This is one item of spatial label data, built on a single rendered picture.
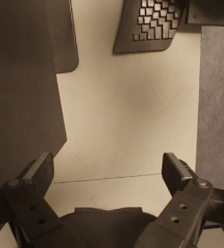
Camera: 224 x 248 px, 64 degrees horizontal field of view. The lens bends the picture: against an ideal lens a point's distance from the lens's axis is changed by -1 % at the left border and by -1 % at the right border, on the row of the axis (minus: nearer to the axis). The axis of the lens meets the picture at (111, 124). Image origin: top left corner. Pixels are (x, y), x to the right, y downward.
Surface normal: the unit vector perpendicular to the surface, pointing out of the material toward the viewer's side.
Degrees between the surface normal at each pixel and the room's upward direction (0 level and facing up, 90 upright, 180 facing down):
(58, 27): 0
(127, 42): 5
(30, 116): 86
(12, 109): 86
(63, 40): 0
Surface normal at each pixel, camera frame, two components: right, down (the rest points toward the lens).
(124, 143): 0.02, 0.29
